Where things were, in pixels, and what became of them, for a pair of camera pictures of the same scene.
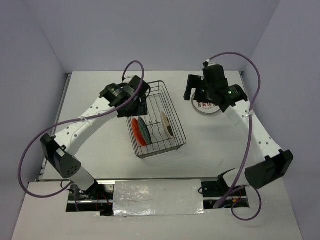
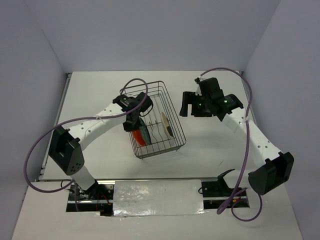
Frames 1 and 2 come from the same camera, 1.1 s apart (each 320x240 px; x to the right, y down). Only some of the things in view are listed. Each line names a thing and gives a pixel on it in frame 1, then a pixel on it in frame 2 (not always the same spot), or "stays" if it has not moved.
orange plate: (136, 131) stays
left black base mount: (99, 198) stays
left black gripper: (140, 109) -> (128, 128)
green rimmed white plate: (144, 131) stays
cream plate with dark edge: (166, 125) stays
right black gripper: (193, 81) -> (190, 97)
